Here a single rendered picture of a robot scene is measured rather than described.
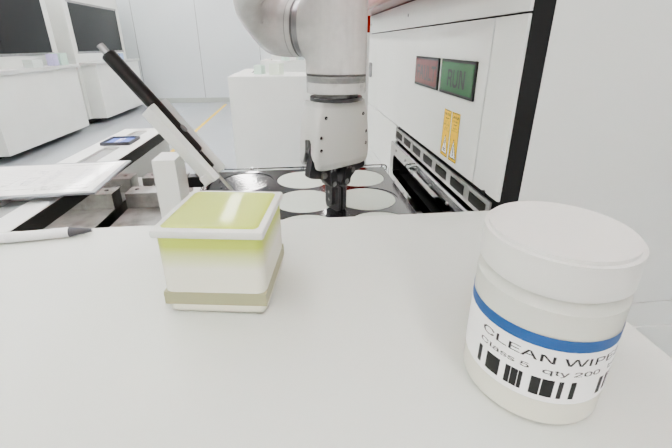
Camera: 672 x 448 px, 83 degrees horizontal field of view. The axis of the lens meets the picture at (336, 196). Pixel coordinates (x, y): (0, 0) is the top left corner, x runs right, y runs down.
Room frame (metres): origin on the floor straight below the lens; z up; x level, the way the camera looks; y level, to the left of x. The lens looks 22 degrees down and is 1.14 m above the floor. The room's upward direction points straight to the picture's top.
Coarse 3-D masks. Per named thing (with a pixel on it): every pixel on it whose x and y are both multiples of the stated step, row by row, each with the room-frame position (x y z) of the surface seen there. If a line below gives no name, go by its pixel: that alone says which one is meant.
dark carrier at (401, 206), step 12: (360, 168) 0.77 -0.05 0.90; (372, 168) 0.77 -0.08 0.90; (216, 180) 0.69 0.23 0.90; (228, 180) 0.69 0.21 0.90; (240, 180) 0.69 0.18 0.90; (252, 180) 0.69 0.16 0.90; (264, 180) 0.69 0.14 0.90; (276, 180) 0.69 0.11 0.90; (384, 180) 0.69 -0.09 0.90; (396, 192) 0.63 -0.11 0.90; (396, 204) 0.57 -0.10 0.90; (408, 204) 0.57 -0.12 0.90; (288, 216) 0.53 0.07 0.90; (336, 216) 0.53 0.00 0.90; (348, 216) 0.53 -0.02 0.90
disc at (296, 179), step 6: (288, 174) 0.73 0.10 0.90; (294, 174) 0.73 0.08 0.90; (300, 174) 0.73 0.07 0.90; (282, 180) 0.69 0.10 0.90; (288, 180) 0.69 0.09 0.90; (294, 180) 0.69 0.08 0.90; (300, 180) 0.69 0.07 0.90; (306, 180) 0.69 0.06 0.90; (312, 180) 0.69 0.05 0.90; (318, 180) 0.69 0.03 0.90; (288, 186) 0.66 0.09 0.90; (294, 186) 0.66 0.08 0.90; (300, 186) 0.66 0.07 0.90; (306, 186) 0.66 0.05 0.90; (312, 186) 0.66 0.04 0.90
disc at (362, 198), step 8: (352, 192) 0.63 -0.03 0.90; (360, 192) 0.63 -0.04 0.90; (368, 192) 0.63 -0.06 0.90; (376, 192) 0.63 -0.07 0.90; (384, 192) 0.63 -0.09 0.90; (352, 200) 0.59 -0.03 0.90; (360, 200) 0.59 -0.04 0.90; (368, 200) 0.59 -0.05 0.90; (376, 200) 0.59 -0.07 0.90; (384, 200) 0.59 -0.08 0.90; (392, 200) 0.59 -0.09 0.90; (360, 208) 0.55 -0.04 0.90; (368, 208) 0.55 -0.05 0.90; (376, 208) 0.55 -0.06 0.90
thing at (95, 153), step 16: (144, 128) 0.89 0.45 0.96; (96, 144) 0.73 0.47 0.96; (64, 160) 0.62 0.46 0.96; (80, 160) 0.62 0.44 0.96; (96, 160) 0.64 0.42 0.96; (112, 160) 0.62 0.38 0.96; (0, 208) 0.43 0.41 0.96; (16, 208) 0.43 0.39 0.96; (32, 208) 0.42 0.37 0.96; (0, 224) 0.38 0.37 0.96; (16, 224) 0.38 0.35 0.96
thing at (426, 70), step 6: (420, 60) 0.71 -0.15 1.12; (426, 60) 0.68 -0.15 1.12; (432, 60) 0.65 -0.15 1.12; (420, 66) 0.71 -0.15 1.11; (426, 66) 0.67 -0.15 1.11; (432, 66) 0.64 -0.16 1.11; (420, 72) 0.70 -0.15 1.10; (426, 72) 0.67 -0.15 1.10; (432, 72) 0.64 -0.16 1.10; (420, 78) 0.70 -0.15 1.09; (426, 78) 0.67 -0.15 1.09; (432, 78) 0.64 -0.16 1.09; (426, 84) 0.67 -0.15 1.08; (432, 84) 0.64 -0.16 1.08
